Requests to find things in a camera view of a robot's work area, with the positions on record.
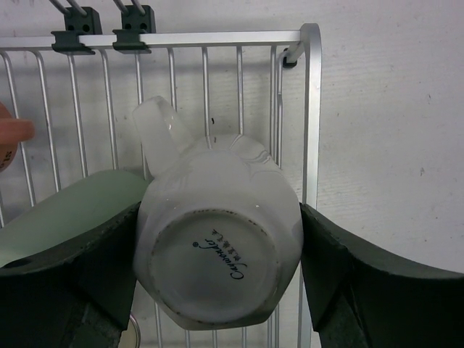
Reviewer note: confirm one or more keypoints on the silver wire dish rack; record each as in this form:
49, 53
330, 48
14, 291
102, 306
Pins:
262, 83

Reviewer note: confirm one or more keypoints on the white ceramic mug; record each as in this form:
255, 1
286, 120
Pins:
219, 232

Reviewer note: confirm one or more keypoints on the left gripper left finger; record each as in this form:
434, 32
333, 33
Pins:
76, 294

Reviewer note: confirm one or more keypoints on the pink ceramic mug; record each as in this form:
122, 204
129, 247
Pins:
13, 131

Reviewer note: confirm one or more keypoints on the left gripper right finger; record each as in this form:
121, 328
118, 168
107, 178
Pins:
361, 295

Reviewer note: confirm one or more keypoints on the light green cup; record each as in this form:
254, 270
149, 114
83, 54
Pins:
70, 212

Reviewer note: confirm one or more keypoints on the beige brown cup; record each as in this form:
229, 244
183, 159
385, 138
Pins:
131, 337

